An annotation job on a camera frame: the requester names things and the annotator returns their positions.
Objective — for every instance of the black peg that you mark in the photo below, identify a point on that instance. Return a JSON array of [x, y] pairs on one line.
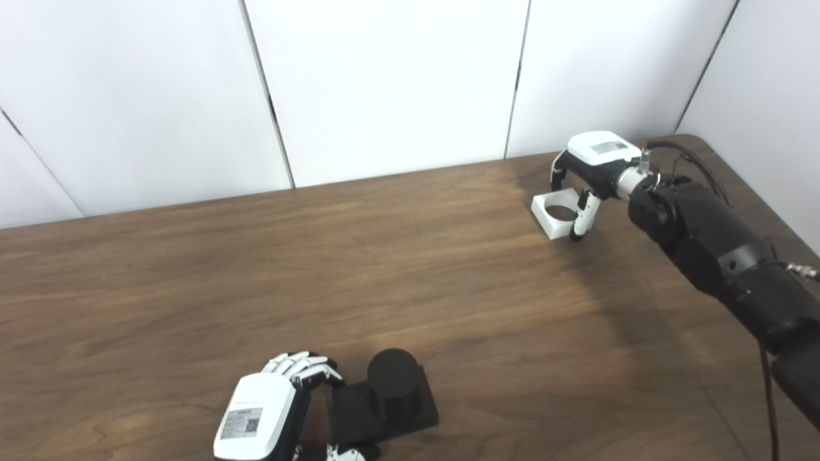
[[391, 397]]

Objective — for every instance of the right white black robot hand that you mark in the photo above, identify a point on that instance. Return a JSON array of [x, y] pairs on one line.
[[599, 153]]

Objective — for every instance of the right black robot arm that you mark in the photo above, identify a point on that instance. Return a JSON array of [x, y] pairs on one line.
[[717, 243]]

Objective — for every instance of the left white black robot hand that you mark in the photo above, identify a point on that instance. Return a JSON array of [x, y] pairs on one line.
[[256, 416]]

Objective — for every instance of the white square piece with hole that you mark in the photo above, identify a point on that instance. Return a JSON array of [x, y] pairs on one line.
[[549, 224]]

